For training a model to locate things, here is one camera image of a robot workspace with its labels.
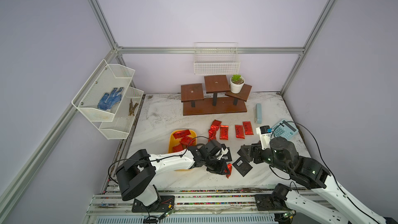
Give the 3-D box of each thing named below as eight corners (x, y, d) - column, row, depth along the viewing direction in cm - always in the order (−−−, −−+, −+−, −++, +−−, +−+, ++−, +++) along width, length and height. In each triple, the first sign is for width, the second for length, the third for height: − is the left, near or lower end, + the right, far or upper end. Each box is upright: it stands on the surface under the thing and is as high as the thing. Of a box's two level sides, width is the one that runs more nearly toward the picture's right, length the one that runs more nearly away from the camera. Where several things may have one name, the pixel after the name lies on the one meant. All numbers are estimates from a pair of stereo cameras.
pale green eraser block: (255, 124, 105) (257, 119, 101) (254, 108, 115) (256, 102, 110) (260, 125, 105) (263, 120, 100) (259, 108, 115) (261, 103, 110)
